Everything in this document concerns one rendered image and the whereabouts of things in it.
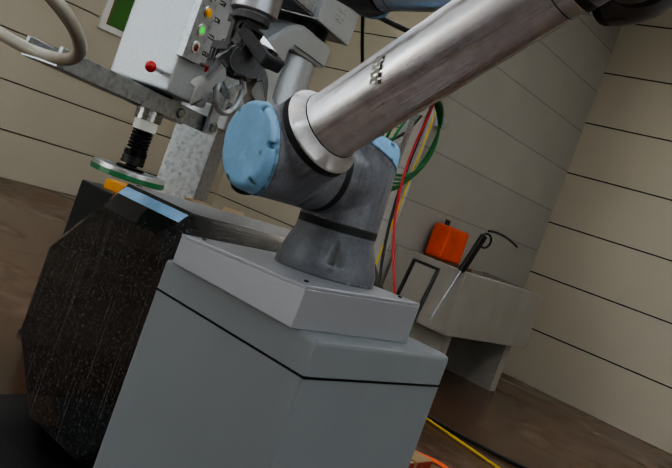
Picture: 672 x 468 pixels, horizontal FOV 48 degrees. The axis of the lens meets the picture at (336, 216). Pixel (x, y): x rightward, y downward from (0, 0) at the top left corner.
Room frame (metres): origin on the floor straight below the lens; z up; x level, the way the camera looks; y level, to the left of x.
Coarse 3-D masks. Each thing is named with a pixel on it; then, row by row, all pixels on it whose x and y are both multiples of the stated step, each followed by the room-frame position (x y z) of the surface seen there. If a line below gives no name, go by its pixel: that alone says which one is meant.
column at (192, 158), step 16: (176, 128) 3.33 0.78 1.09; (192, 128) 3.32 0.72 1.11; (176, 144) 3.33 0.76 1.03; (192, 144) 3.32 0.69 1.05; (208, 144) 3.31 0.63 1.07; (176, 160) 3.32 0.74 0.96; (192, 160) 3.31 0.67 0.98; (208, 160) 3.32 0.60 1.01; (160, 176) 3.33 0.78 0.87; (176, 176) 3.32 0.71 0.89; (192, 176) 3.31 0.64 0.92; (208, 176) 3.40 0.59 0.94; (176, 192) 3.32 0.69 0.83; (192, 192) 3.31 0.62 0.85; (208, 192) 3.48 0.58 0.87
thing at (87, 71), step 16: (48, 48) 1.90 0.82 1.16; (64, 48) 1.81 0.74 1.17; (48, 64) 1.86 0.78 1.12; (80, 64) 1.87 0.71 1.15; (96, 64) 1.91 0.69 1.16; (80, 80) 2.03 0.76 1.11; (96, 80) 1.93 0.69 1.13; (112, 80) 1.98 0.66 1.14; (128, 80) 2.03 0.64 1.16; (128, 96) 2.05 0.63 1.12; (144, 96) 2.11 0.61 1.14; (160, 96) 2.17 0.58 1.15; (160, 112) 2.19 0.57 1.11; (176, 112) 2.26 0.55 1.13; (192, 112) 2.32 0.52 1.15
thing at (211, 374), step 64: (192, 320) 1.31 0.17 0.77; (256, 320) 1.22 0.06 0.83; (128, 384) 1.38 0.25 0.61; (192, 384) 1.28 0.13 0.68; (256, 384) 1.19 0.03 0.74; (320, 384) 1.17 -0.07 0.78; (384, 384) 1.30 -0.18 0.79; (128, 448) 1.34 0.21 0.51; (192, 448) 1.24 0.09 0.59; (256, 448) 1.16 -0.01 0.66; (320, 448) 1.21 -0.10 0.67; (384, 448) 1.35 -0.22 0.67
